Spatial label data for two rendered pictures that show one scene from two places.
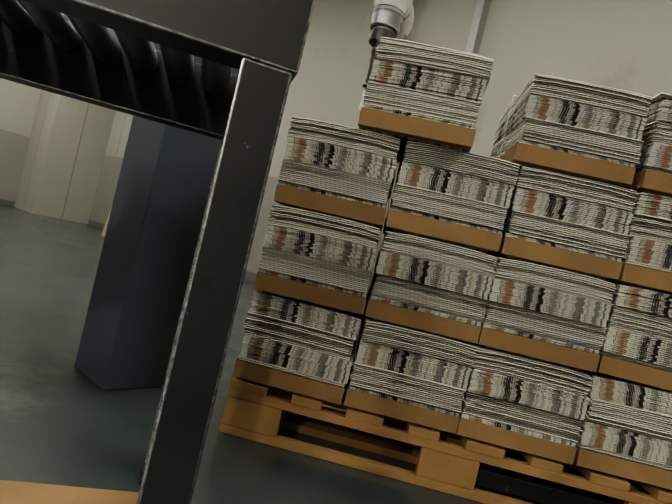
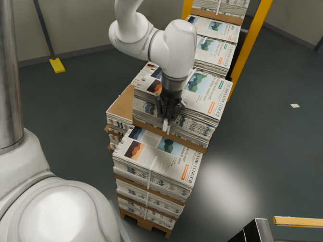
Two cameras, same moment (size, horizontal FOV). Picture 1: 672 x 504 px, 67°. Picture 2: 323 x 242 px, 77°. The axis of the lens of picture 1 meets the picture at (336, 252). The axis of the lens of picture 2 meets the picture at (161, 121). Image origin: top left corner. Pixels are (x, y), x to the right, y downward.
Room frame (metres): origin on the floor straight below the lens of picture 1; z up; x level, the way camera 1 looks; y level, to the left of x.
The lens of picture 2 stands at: (1.37, 0.60, 1.60)
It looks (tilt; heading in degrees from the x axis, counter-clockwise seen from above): 47 degrees down; 281
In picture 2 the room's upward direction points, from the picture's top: 8 degrees clockwise
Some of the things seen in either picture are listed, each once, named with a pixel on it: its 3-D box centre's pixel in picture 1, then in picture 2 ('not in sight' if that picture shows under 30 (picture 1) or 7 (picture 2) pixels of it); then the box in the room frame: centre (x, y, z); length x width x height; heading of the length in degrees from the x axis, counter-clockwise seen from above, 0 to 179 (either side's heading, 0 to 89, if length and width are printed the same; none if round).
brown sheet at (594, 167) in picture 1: (548, 175); not in sight; (1.42, -0.53, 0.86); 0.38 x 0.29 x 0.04; 175
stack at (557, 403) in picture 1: (467, 318); (177, 134); (1.43, -0.41, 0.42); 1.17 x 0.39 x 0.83; 86
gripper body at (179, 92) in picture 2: (379, 48); (170, 94); (1.46, 0.01, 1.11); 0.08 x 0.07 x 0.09; 176
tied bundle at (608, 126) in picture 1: (556, 146); (195, 64); (1.42, -0.53, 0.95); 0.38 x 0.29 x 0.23; 175
